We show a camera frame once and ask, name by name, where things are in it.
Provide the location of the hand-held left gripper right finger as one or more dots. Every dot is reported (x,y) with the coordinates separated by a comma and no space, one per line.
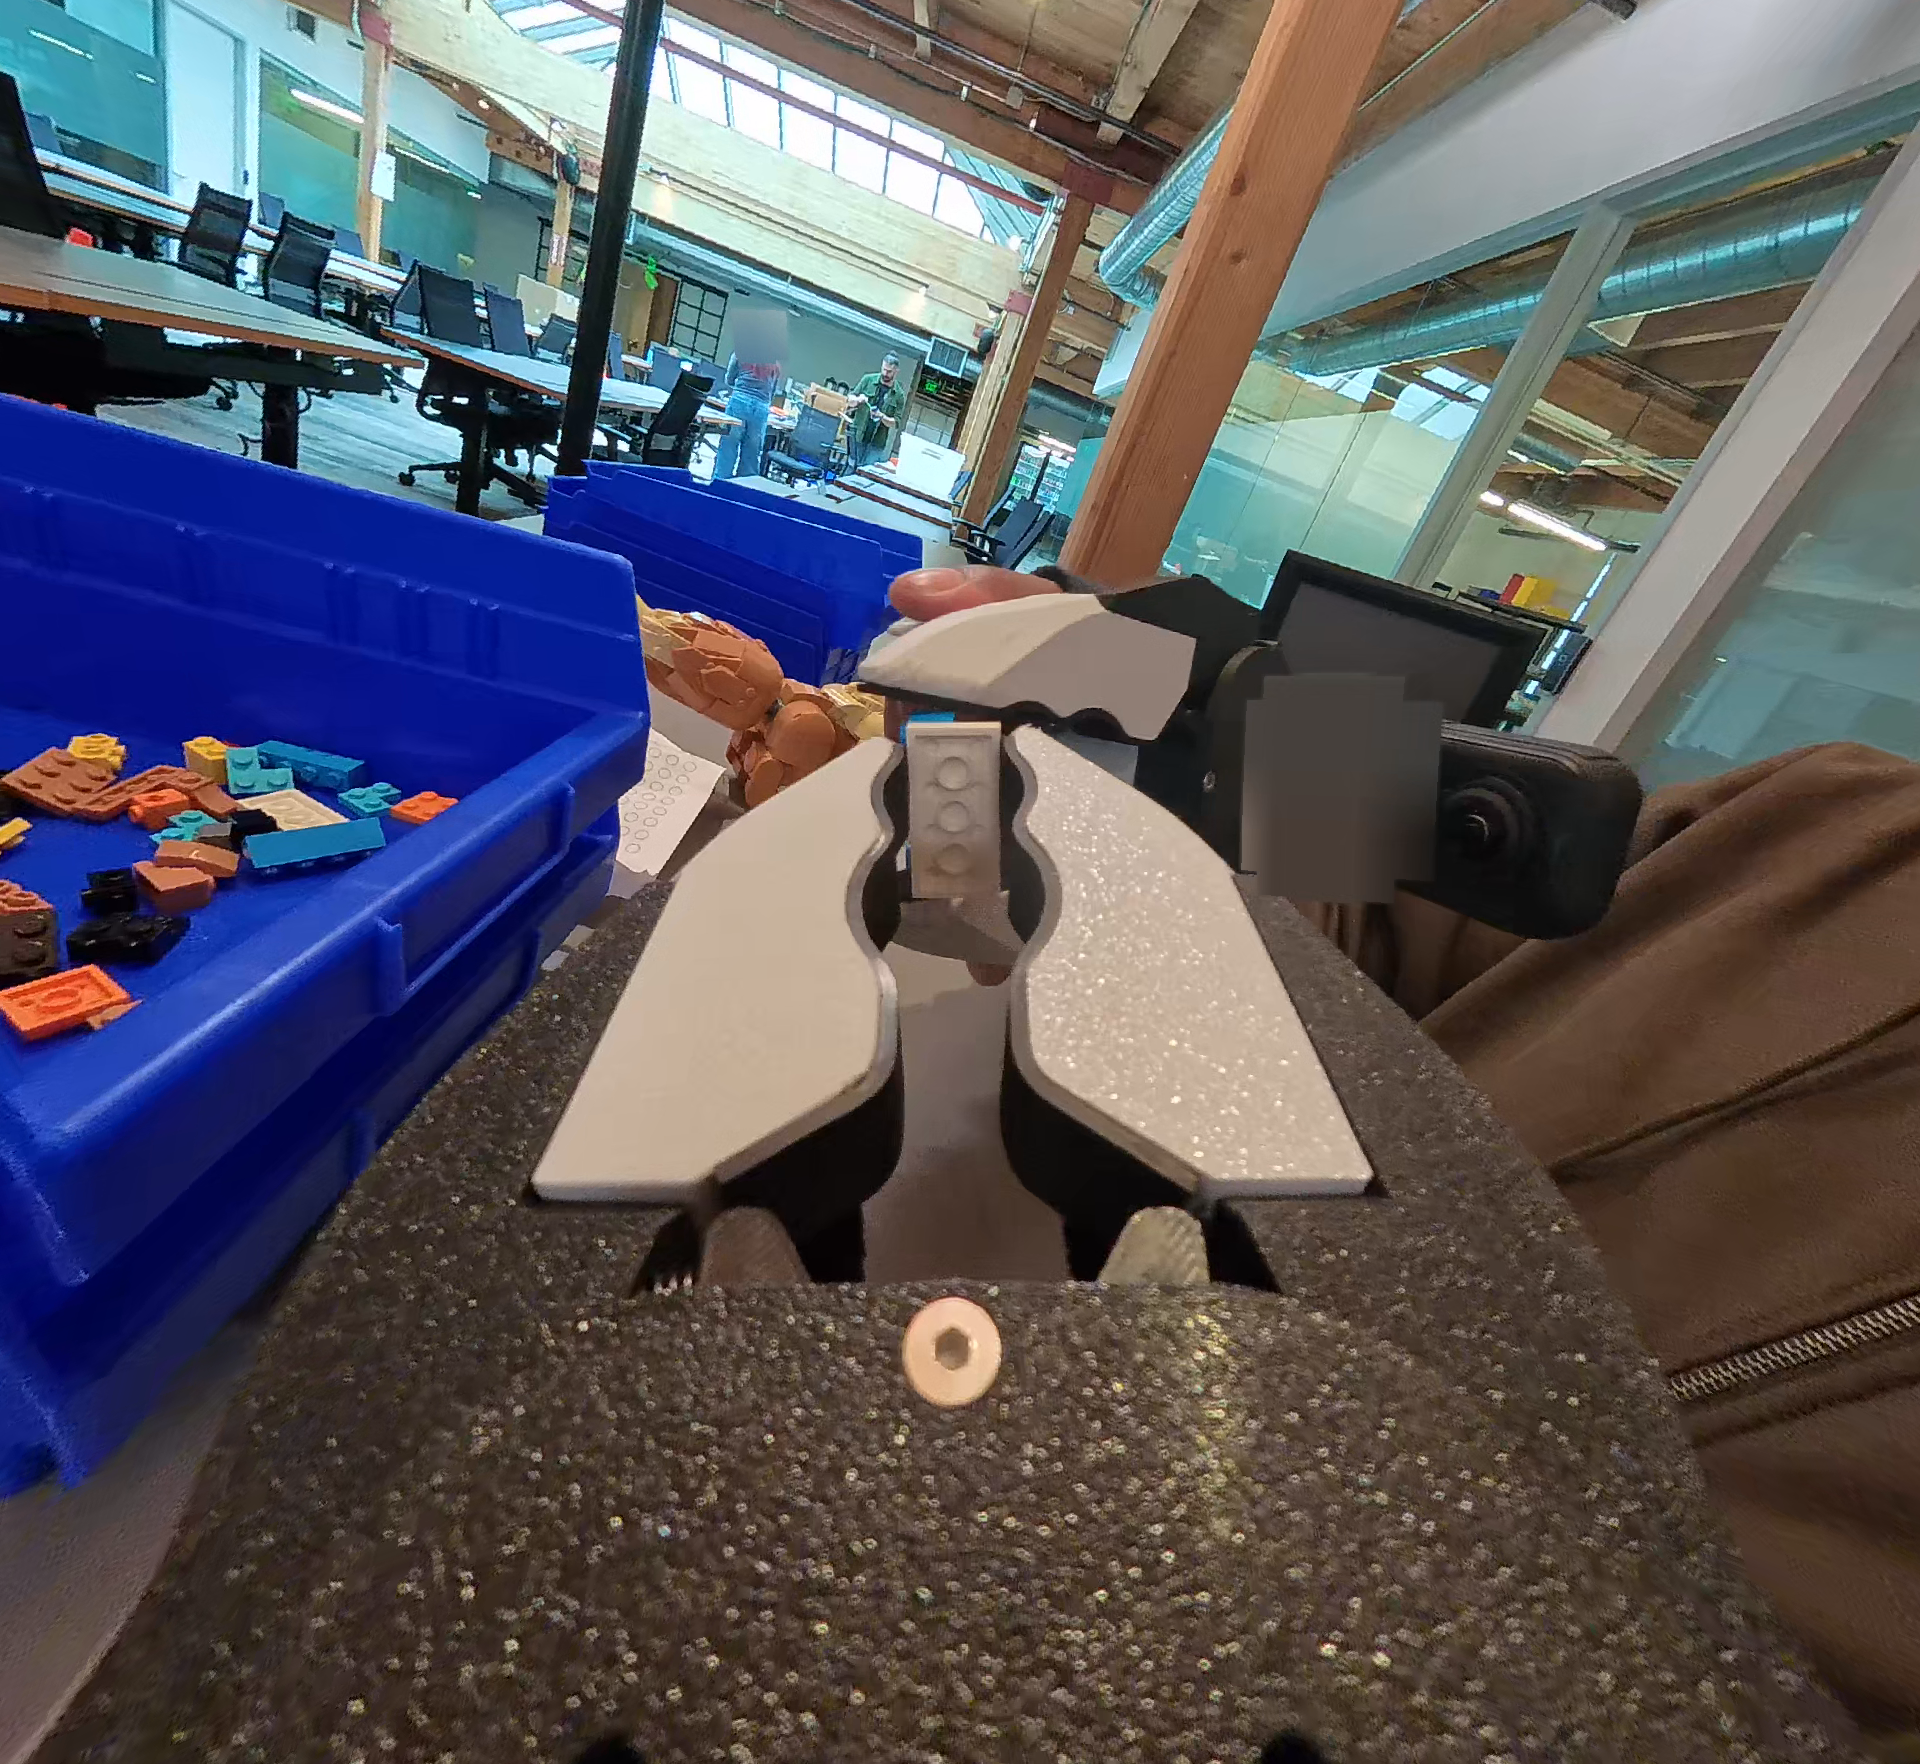
(1185,1014)

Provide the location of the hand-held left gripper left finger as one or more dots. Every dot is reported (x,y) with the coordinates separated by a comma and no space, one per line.
(735,1014)

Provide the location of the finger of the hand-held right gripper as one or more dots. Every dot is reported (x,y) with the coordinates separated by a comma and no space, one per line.
(1052,654)

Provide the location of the white toy plate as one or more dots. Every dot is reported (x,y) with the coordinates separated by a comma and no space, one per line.
(952,806)

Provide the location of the brown brick-built toy animal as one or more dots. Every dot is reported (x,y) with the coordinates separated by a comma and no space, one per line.
(767,714)

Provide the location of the blue plastic bin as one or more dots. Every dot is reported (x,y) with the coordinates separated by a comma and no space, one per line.
(300,625)

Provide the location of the pile of toy bricks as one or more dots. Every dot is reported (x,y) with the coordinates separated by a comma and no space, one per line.
(150,806)

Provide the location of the white printed paper sheet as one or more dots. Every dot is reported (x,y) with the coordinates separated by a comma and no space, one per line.
(662,819)

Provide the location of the black framed monitor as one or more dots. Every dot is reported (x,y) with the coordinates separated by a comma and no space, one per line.
(1395,639)

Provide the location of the person's brown jacket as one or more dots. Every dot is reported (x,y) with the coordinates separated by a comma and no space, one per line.
(1726,1043)

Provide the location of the stack of nested blue bins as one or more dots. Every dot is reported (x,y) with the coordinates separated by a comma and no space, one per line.
(720,549)

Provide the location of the black stand pole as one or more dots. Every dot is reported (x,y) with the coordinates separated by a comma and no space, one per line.
(623,146)

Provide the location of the row of black office chairs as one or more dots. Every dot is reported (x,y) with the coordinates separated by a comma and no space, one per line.
(452,339)

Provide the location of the wooden support post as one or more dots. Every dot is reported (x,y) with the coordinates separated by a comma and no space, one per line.
(1260,218)
(1029,355)

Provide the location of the silver ventilation duct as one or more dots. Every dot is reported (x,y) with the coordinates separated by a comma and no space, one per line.
(1351,69)

